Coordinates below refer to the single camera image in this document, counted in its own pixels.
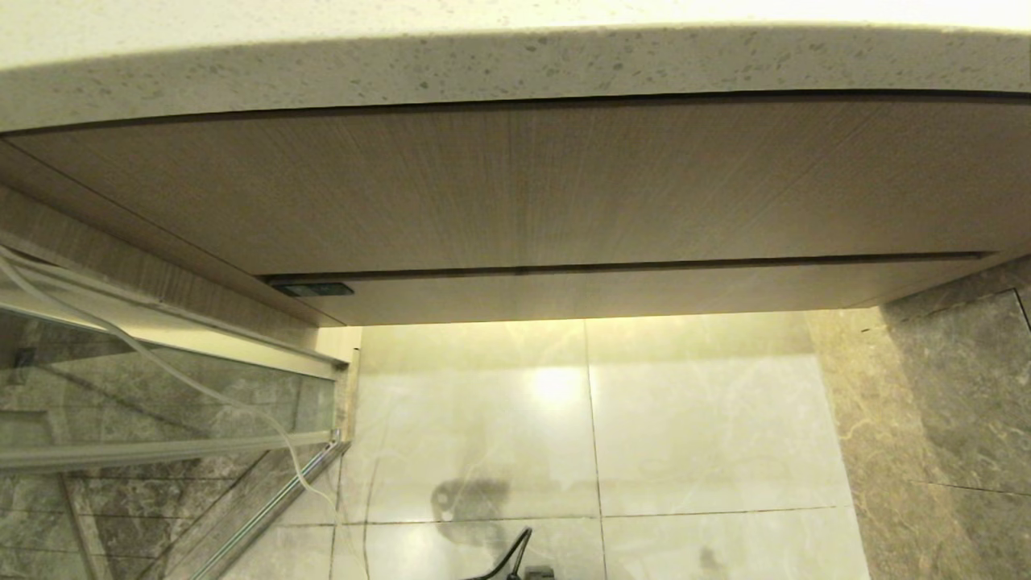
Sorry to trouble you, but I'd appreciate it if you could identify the wooden vanity drawer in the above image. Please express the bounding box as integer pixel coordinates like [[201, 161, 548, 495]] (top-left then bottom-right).
[[262, 251, 1008, 328]]

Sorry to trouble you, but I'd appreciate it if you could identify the fixed wooden cabinet front panel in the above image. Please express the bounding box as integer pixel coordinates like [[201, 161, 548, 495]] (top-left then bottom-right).
[[4, 95, 1031, 280]]

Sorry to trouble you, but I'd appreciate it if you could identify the dark green label plate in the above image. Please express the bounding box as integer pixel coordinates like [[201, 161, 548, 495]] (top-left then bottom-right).
[[270, 280, 356, 300]]

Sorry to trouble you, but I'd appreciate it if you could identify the speckled stone countertop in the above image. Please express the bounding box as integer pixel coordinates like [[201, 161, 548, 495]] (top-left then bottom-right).
[[0, 0, 1031, 135]]

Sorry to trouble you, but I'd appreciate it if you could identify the glass shower partition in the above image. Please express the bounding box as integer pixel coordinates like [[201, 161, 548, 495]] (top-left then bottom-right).
[[0, 232, 363, 580]]

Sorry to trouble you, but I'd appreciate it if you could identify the wooden cabinet side panel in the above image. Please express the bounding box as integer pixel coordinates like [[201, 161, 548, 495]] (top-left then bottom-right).
[[0, 141, 323, 349]]

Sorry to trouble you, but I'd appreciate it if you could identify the thin black cable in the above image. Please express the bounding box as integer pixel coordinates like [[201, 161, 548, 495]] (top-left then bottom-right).
[[467, 527, 533, 580]]

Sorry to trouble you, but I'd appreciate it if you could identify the chrome floor rail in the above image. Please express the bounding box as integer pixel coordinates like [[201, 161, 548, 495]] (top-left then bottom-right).
[[189, 439, 352, 580]]

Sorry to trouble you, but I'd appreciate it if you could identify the thin white cable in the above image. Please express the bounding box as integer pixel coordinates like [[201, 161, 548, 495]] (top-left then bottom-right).
[[0, 244, 341, 507]]

